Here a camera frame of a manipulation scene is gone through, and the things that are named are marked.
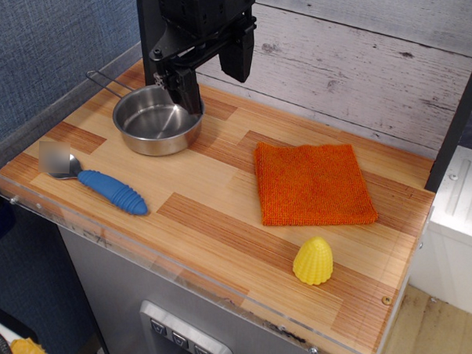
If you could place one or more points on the yellow plastic corn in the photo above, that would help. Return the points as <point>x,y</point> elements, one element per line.
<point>313,264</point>

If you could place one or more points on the stainless steel pot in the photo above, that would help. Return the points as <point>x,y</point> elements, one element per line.
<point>149,121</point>

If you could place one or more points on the black vertical post left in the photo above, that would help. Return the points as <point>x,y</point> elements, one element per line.
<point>152,27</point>

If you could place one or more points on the blue handled metal spoon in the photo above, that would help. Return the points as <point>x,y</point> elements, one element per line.
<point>63,165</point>

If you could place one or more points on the clear acrylic table guard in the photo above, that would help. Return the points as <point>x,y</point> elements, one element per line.
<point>214,244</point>

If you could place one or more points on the orange folded cloth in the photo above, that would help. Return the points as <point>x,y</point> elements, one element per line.
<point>311,186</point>

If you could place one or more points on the black vertical post right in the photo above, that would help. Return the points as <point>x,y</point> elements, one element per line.
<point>451,140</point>

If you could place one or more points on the black vertical post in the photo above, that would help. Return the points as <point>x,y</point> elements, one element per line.
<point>451,140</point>
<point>152,27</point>

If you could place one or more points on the white ribbed appliance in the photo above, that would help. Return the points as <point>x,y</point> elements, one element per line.
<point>442,266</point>

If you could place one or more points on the yellow object bottom left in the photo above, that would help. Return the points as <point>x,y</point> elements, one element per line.
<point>26,346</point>

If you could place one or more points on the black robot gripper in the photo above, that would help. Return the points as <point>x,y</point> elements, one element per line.
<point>197,31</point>

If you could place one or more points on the silver dispenser button panel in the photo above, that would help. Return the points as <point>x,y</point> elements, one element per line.
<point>180,333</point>

